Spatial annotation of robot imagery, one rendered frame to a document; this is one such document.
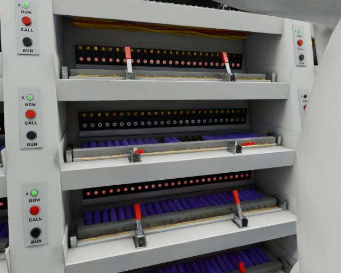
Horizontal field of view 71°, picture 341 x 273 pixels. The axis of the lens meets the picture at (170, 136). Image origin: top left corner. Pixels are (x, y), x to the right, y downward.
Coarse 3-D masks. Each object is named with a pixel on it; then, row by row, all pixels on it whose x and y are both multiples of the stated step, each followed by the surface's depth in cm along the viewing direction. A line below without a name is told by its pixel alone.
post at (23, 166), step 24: (0, 0) 48; (48, 0) 51; (48, 24) 50; (48, 48) 50; (24, 72) 48; (48, 72) 50; (48, 96) 49; (48, 120) 49; (48, 144) 49; (24, 168) 47; (48, 168) 49; (48, 192) 48; (48, 216) 48; (24, 240) 47; (48, 240) 48; (24, 264) 46; (48, 264) 48
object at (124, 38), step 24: (0, 24) 65; (72, 24) 71; (72, 48) 70; (168, 48) 79; (192, 48) 82; (216, 48) 84; (240, 48) 87; (312, 48) 98; (72, 120) 69; (72, 144) 69; (72, 192) 68; (0, 216) 63
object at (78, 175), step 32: (160, 128) 74; (192, 128) 77; (224, 128) 81; (256, 128) 83; (64, 160) 55; (96, 160) 56; (128, 160) 56; (160, 160) 56; (192, 160) 58; (224, 160) 61; (256, 160) 64; (288, 160) 67
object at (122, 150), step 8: (264, 136) 72; (272, 136) 72; (152, 144) 61; (160, 144) 61; (168, 144) 62; (176, 144) 62; (184, 144) 62; (192, 144) 63; (200, 144) 64; (208, 144) 65; (216, 144) 65; (224, 144) 66; (256, 144) 69; (272, 144) 69; (80, 152) 55; (88, 152) 56; (96, 152) 56; (104, 152) 57; (112, 152) 57; (120, 152) 58; (128, 152) 58; (144, 152) 60; (152, 152) 60; (168, 152) 60
